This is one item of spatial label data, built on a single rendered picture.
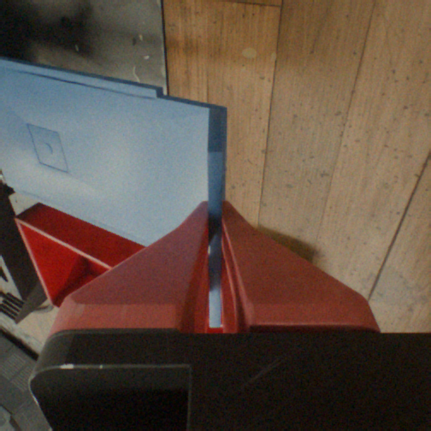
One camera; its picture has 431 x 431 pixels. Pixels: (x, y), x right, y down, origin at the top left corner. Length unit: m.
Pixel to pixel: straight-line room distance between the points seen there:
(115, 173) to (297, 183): 0.11
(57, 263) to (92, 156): 0.25
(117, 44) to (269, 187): 0.13
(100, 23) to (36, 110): 0.10
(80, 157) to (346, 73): 0.13
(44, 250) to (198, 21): 0.26
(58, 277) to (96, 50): 0.24
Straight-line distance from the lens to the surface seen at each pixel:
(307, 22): 0.20
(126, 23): 0.26
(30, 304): 0.46
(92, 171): 0.17
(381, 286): 0.25
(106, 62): 0.28
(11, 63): 0.19
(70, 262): 0.42
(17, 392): 5.35
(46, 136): 0.19
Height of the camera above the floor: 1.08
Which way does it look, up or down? 43 degrees down
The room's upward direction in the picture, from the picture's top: 135 degrees counter-clockwise
